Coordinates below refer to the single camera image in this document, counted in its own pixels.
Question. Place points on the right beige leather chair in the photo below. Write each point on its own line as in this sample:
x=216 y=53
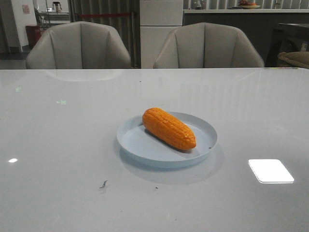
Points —
x=207 y=45

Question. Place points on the pink wall notice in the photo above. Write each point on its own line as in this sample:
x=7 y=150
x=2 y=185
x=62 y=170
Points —
x=25 y=9

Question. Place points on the grey counter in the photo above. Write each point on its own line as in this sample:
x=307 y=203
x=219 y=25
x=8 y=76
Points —
x=257 y=24

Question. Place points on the left beige leather chair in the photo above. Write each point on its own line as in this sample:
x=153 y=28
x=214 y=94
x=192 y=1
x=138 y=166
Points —
x=79 y=45

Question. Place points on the red bin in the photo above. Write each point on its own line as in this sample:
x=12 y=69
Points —
x=33 y=34

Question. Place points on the tan cushion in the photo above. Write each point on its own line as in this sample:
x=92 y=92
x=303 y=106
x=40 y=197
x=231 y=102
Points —
x=293 y=59

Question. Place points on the fruit bowl on counter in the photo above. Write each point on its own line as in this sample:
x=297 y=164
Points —
x=245 y=4

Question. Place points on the orange corn cob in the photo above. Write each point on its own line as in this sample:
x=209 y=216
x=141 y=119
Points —
x=169 y=129

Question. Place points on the dark side table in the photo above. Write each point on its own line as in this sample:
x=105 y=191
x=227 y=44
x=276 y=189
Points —
x=287 y=38

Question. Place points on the light blue round plate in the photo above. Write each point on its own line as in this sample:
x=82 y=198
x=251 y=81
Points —
x=145 y=148

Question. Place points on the white cabinet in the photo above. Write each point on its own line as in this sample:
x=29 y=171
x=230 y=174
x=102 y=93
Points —
x=157 y=19

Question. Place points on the beige leather chair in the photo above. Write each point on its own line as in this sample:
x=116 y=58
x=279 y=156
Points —
x=207 y=45
x=79 y=45

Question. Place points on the red barrier belt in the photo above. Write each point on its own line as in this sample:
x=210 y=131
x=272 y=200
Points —
x=105 y=15

